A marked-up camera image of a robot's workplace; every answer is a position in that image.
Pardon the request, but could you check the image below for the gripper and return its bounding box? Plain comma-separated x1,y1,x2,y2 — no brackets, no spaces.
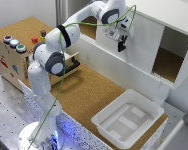
102,23,127,43

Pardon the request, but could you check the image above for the white sliding door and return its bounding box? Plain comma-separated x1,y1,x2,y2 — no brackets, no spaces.
95,9,166,74

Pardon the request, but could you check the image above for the white cabinet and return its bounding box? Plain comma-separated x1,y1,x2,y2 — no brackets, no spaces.
65,0,188,108

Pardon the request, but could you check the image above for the wooden drawer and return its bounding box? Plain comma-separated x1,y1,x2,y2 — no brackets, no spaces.
25,50,80,87

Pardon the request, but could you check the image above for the purple block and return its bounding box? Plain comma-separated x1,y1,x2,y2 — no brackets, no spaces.
40,29,47,38

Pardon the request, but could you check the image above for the yellow block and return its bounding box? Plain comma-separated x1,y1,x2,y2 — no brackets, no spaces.
39,35,47,43

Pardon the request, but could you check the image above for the white plastic box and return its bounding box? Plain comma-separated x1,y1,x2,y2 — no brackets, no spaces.
90,88,166,150

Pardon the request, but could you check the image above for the green button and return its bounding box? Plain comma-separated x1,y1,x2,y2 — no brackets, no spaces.
15,43,28,54

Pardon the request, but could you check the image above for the blue button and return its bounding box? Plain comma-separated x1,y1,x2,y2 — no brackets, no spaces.
8,38,20,49

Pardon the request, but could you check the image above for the red button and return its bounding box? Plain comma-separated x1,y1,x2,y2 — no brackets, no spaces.
3,34,14,45

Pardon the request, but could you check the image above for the wooden drawer box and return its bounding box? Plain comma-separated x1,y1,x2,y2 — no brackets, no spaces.
0,16,80,93

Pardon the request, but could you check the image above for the black door handle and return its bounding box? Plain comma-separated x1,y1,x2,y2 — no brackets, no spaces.
117,35,129,54

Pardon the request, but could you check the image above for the black drawer handle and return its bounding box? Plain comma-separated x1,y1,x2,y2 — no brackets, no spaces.
60,55,81,77

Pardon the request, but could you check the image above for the green cable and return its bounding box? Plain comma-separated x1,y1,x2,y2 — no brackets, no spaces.
26,3,138,150

